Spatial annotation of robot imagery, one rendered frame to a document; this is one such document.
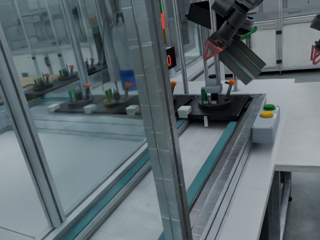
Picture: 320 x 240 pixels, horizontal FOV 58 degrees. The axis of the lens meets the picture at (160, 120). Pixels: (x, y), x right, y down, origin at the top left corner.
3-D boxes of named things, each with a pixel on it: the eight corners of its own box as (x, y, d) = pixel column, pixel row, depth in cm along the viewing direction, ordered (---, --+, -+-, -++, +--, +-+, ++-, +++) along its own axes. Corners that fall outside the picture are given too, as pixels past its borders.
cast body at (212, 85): (223, 90, 120) (221, 73, 117) (220, 93, 116) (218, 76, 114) (203, 90, 124) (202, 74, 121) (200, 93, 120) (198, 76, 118)
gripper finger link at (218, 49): (195, 55, 110) (210, 34, 105) (202, 51, 116) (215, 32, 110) (209, 66, 109) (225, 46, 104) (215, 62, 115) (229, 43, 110)
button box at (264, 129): (280, 120, 114) (280, 105, 112) (273, 144, 97) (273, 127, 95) (261, 119, 118) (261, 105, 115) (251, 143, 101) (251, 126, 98)
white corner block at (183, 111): (192, 115, 120) (191, 105, 118) (188, 119, 116) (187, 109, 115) (182, 114, 122) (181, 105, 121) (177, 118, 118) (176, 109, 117)
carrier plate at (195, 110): (250, 99, 127) (250, 94, 126) (237, 121, 107) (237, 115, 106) (198, 99, 138) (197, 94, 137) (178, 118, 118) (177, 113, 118)
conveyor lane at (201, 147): (250, 118, 130) (249, 97, 126) (176, 270, 62) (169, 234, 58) (191, 116, 143) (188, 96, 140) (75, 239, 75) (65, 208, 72)
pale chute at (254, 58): (260, 70, 155) (266, 64, 152) (251, 76, 146) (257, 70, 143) (223, 34, 160) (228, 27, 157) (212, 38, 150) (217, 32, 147)
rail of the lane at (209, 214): (266, 114, 131) (266, 91, 127) (204, 278, 59) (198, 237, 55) (254, 114, 134) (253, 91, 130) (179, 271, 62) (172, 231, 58)
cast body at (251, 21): (253, 32, 146) (258, 18, 142) (249, 33, 143) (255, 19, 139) (237, 25, 149) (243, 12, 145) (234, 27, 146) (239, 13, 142)
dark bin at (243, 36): (250, 36, 136) (256, 21, 132) (239, 41, 127) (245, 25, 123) (200, 15, 147) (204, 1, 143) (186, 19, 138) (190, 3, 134)
